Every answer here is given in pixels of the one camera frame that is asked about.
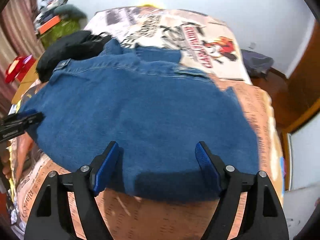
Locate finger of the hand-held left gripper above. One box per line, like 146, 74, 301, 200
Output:
0, 112, 45, 130
14, 109, 38, 117

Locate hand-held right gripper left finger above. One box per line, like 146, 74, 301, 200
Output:
24, 141, 120, 240

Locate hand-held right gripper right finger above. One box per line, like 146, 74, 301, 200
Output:
195, 141, 290, 240

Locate blue denim jacket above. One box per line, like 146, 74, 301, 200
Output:
19, 39, 259, 202

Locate black clothes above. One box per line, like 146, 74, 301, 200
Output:
36, 30, 112, 83

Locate red plush flower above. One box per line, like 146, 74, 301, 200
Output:
5, 56, 28, 83

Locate striped brown curtain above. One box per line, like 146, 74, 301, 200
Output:
0, 0, 38, 115

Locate orange box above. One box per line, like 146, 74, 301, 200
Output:
39, 15, 61, 34

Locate dark grey pillow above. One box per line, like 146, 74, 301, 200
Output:
54, 4, 87, 21

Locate pile of clutter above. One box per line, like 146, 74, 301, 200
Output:
35, 0, 70, 14

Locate dark grey bag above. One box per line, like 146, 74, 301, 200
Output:
241, 49, 274, 78

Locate brown wooden door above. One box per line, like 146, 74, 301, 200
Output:
287, 17, 320, 130

